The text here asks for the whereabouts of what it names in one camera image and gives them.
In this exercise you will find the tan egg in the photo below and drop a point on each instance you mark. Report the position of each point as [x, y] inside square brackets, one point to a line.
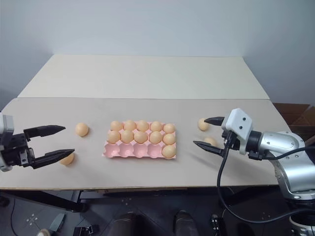
[81, 129]
[168, 151]
[142, 125]
[156, 126]
[140, 137]
[202, 125]
[67, 161]
[116, 125]
[211, 141]
[129, 125]
[114, 137]
[127, 136]
[169, 128]
[155, 137]
[168, 138]

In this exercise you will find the brown cardboard box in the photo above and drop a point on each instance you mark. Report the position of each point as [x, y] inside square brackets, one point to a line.
[295, 115]

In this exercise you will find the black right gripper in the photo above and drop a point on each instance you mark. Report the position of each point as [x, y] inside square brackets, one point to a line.
[229, 140]

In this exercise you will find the dark rounded shape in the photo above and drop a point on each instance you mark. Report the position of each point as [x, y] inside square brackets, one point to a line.
[126, 225]
[184, 222]

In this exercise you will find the grey block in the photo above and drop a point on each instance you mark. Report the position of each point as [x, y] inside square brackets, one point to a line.
[57, 221]

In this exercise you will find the black floor device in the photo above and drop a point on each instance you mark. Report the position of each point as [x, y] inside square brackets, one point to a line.
[85, 231]

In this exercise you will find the black box with buttons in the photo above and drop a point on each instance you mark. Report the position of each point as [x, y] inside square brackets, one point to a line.
[216, 225]

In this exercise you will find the pink egg tray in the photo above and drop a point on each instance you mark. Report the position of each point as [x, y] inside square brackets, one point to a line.
[133, 152]

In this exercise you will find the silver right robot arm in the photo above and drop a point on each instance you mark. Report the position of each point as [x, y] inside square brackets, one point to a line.
[285, 145]

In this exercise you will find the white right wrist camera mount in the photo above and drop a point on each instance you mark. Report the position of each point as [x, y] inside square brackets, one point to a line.
[237, 123]

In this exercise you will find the black table frame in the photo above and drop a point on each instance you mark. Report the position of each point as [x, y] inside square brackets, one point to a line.
[61, 202]

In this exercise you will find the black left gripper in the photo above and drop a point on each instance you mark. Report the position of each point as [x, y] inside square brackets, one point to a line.
[14, 150]

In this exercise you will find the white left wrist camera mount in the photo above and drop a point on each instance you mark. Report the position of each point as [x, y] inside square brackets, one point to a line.
[7, 123]

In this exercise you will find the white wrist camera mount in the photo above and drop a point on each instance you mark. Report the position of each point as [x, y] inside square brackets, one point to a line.
[7, 123]
[237, 123]

